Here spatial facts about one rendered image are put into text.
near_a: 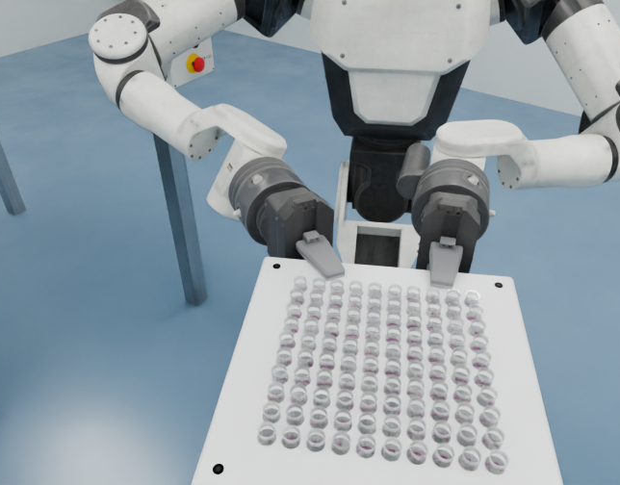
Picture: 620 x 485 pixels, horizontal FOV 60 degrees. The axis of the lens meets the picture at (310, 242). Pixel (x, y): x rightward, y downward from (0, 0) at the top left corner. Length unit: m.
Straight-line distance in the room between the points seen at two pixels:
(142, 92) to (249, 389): 0.48
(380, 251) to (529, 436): 0.66
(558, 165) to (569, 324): 1.39
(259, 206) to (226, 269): 1.56
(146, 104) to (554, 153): 0.54
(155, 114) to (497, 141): 0.45
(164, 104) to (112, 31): 0.13
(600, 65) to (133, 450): 1.45
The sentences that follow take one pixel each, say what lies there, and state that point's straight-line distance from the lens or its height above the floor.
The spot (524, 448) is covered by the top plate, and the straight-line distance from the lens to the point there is 0.42.
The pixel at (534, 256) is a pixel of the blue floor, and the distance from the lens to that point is 2.38.
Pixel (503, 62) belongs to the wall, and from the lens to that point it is 3.80.
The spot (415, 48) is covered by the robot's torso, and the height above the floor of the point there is 1.13.
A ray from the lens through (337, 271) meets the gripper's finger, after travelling 0.51.
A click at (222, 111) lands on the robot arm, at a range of 0.71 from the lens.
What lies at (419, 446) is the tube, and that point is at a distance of 0.40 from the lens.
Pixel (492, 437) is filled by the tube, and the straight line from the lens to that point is 0.43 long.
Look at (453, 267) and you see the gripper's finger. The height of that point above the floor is 1.05.
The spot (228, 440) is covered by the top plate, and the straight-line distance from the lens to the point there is 0.41.
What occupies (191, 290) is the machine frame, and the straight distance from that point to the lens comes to 1.98.
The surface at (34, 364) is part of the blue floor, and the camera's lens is 2.01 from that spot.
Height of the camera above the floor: 1.38
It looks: 38 degrees down
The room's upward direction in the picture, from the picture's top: straight up
